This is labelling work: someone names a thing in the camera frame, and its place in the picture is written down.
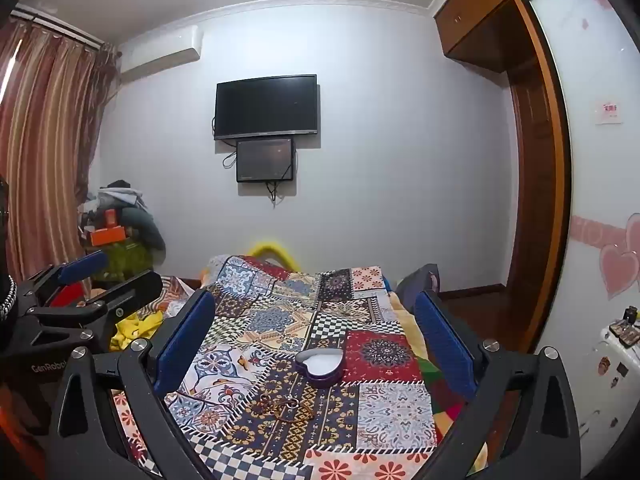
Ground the brown beaded bracelet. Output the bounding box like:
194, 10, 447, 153
250, 394, 281, 416

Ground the white air conditioner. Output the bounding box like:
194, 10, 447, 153
116, 25, 205, 83

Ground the purple heart-shaped jewelry box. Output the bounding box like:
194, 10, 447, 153
294, 349, 346, 389

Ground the black wall television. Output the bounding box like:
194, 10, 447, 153
214, 74, 320, 141

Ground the yellow cloth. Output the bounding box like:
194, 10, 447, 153
109, 309, 167, 352

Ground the white heart-decal wardrobe door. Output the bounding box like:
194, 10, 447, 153
515, 0, 640, 361

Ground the colourful fleece blanket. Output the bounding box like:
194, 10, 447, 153
387, 292, 473, 443

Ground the green printed bag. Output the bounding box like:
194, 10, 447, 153
92, 242, 154, 282

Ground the white curtain rail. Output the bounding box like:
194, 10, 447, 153
10, 4, 118, 53

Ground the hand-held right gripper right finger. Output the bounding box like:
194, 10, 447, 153
414, 290, 582, 480

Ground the white paper sticker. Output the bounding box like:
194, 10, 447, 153
595, 101, 624, 125

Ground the small black wall monitor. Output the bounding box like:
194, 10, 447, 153
236, 137, 296, 183

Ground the striped brown curtain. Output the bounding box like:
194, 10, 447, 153
0, 20, 119, 293

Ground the wooden overhead cabinet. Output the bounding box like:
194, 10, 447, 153
434, 0, 546, 63

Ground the pile of clothes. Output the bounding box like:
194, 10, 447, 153
77, 180, 167, 283

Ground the brown wooden door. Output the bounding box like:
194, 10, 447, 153
506, 55, 562, 356

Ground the dark grey bag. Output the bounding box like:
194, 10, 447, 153
395, 262, 442, 302

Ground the orange box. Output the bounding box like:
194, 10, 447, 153
89, 227, 127, 247

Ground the patchwork printed blanket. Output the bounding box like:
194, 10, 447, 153
112, 255, 488, 480

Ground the yellow foam tube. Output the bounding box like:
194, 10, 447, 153
245, 241, 299, 272

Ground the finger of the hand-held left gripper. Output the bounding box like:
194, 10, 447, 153
30, 269, 164, 332
15, 251, 109, 311

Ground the white cabinet with magnets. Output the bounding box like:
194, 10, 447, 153
575, 325, 640, 480

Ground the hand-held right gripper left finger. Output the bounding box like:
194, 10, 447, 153
47, 289, 217, 480

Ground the open makeup palette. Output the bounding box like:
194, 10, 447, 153
606, 321, 640, 347

